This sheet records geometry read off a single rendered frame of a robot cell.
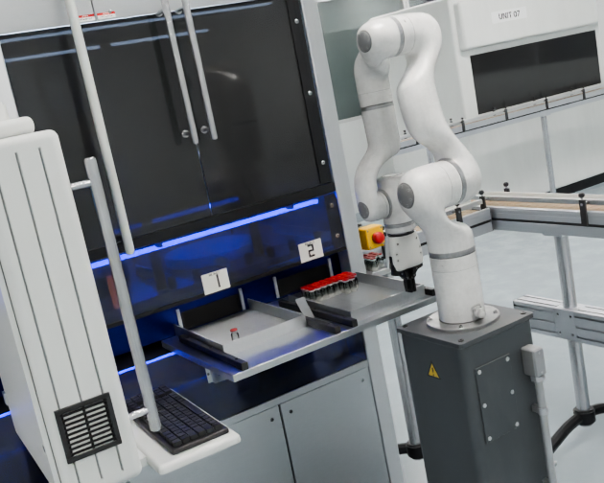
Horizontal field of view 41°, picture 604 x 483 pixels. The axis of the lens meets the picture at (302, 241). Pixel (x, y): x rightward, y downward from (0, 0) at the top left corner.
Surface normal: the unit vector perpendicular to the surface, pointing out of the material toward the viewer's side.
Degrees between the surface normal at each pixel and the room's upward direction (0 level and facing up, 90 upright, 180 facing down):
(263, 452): 90
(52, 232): 90
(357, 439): 90
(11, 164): 90
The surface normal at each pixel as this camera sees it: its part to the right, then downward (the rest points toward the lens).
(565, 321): -0.84, 0.26
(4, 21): 0.52, 0.07
